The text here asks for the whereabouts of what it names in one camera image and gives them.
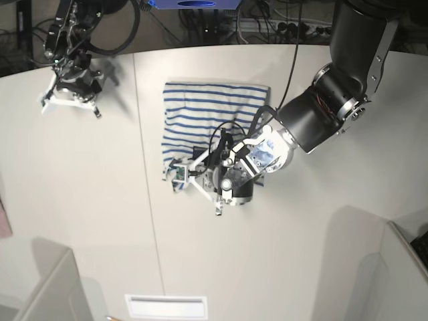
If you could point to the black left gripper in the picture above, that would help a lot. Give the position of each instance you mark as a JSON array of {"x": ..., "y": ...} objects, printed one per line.
[{"x": 230, "y": 185}]

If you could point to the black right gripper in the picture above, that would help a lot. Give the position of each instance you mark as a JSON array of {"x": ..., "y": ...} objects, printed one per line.
[{"x": 81, "y": 84}]

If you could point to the blue white striped T-shirt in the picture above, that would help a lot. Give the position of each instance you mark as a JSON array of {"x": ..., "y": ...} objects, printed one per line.
[{"x": 196, "y": 113}]

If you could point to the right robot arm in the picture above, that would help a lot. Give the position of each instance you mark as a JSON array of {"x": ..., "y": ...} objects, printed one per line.
[{"x": 69, "y": 50}]

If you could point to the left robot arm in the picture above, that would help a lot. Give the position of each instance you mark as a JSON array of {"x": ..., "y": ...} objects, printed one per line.
[{"x": 362, "y": 34}]

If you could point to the blue box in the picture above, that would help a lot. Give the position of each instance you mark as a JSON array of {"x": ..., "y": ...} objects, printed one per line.
[{"x": 194, "y": 4}]

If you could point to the white power strip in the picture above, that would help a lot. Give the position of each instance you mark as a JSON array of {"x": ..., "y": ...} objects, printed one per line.
[{"x": 272, "y": 27}]

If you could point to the white table slot plate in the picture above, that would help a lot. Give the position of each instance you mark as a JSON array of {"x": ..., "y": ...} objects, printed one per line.
[{"x": 167, "y": 307}]

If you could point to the black keyboard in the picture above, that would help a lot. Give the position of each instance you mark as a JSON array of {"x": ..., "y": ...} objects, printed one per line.
[{"x": 419, "y": 244}]

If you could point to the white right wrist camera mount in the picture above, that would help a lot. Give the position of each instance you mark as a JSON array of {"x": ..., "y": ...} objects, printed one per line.
[{"x": 70, "y": 100}]

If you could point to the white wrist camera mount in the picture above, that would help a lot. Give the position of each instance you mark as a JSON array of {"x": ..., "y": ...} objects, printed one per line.
[
  {"x": 198, "y": 175},
  {"x": 70, "y": 100}
]

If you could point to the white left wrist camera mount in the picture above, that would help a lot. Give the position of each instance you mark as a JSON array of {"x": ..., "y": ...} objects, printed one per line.
[{"x": 198, "y": 175}]

